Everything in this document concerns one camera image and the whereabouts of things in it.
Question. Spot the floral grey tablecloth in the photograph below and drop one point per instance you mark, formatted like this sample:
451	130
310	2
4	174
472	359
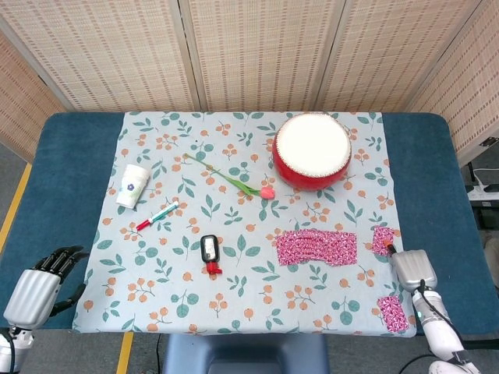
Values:
241	296

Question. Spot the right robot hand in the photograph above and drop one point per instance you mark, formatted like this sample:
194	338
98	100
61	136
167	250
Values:
415	270

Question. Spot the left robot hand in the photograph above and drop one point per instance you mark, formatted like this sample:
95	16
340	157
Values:
33	296

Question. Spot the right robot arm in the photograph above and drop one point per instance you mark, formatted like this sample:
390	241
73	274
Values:
436	331

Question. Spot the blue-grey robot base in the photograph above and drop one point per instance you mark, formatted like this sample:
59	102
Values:
245	356

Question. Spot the pink patterned rectangular packet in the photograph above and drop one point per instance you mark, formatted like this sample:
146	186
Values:
380	237

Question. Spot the pink knitted cloth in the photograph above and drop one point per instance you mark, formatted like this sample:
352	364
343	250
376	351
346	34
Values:
316	247

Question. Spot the pink artificial tulip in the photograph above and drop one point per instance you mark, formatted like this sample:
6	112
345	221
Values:
267	192

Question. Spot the pink knitted piece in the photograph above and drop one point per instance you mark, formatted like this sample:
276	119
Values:
393	313

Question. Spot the stacked floral paper cups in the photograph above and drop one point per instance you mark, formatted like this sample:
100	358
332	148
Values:
132	188

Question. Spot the bamboo folding screen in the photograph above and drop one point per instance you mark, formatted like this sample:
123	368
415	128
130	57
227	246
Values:
253	58

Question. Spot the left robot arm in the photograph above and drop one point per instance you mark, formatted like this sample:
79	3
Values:
13	350

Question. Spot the white power strip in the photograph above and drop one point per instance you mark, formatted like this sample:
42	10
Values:
485	191

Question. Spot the red and green marker pen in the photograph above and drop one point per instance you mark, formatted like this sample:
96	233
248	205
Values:
158	215

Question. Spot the red drum with white skin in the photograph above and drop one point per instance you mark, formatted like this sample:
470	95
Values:
312	148

